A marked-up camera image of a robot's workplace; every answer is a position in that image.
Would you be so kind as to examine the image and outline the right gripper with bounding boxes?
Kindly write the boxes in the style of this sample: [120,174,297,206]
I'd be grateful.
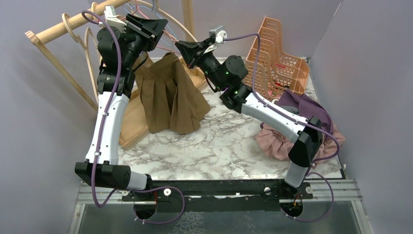
[177,38,226,91]

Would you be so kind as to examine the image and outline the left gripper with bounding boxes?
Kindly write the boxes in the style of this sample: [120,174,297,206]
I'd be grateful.
[121,13,168,68]

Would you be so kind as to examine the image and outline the pink wire hanger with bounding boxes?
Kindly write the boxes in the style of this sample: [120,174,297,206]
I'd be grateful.
[134,0,177,50]

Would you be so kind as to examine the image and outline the brown skirt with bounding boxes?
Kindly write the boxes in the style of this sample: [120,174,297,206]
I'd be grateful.
[135,52,210,134]

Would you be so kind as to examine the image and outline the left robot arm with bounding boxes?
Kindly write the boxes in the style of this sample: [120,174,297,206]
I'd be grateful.
[75,14,168,200]

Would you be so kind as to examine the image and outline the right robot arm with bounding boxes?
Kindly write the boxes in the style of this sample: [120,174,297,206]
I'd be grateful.
[175,39,322,198]

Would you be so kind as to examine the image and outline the wooden hanger right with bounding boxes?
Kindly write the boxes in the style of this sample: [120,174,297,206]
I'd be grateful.
[154,7,197,42]

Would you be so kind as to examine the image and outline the wooden hanger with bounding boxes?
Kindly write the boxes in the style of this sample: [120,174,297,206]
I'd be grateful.
[61,13,99,104]
[90,1,98,14]
[154,7,197,42]

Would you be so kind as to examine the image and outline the wooden hanger leftmost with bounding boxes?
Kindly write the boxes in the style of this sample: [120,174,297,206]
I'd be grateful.
[61,13,99,104]

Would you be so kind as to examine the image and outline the pink skirt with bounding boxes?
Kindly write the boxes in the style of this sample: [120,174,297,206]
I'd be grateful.
[255,122,345,161]

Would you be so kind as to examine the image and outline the peach plastic file organizer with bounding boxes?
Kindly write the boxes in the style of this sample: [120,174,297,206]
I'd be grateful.
[244,17,309,101]

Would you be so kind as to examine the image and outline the wooden clothes rack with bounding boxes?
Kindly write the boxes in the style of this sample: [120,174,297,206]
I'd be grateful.
[24,0,209,151]

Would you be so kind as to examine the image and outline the purple garment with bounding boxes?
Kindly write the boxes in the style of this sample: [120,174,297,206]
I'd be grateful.
[277,90,334,134]

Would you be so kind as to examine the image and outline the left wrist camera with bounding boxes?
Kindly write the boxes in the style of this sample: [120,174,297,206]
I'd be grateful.
[104,5,127,33]

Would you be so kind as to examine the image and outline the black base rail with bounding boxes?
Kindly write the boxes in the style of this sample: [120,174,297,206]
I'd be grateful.
[122,179,313,213]

